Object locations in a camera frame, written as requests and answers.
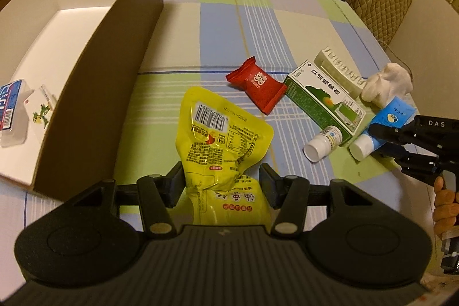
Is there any quilted chair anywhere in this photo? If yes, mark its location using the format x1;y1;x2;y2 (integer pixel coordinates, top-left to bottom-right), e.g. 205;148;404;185
348;0;415;50

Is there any checked tablecloth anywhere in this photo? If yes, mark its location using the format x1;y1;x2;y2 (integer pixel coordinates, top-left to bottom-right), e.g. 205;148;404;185
0;0;447;306

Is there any green white medicine box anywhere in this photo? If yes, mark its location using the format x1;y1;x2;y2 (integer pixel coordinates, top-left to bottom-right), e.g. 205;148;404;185
283;59;366;147

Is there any white cloth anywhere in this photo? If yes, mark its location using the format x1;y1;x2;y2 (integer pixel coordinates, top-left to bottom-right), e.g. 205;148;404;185
360;63;414;109

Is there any red candy wrapper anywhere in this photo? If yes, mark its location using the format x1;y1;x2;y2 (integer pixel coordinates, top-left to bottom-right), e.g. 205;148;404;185
225;56;288;114

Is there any white box green dragon print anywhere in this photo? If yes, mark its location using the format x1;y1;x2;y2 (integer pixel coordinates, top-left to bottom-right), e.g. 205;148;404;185
27;84;58;131

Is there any person's right hand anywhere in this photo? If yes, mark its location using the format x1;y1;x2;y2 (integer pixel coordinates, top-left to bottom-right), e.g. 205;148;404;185
433;177;459;238

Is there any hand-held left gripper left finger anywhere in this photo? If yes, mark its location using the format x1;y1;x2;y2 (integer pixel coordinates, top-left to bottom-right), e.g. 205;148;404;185
73;161;186;239

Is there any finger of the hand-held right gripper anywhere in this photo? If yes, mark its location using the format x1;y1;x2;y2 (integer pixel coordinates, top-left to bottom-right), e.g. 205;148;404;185
380;145;441;182
369;122;420;149

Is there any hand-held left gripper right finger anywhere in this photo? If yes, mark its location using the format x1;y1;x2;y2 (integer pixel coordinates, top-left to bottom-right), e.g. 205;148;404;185
259;163;374;239

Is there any yellow snack pouch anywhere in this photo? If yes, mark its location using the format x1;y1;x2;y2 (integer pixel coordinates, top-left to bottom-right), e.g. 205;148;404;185
174;86;275;226

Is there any blue white tube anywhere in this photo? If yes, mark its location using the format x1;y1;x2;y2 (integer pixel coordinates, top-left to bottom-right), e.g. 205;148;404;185
349;96;417;161

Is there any small white bottle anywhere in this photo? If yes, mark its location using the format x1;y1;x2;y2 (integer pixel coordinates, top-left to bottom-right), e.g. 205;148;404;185
303;125;343;163

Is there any brown cardboard box white inside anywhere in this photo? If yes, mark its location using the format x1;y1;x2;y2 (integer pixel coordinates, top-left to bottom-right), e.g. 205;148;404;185
0;0;166;201

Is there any blue white packet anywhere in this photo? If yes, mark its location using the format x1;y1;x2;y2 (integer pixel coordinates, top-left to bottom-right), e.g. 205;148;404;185
0;78;35;148

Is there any thin cable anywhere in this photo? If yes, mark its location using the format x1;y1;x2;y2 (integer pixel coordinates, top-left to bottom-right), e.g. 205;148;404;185
380;41;413;79

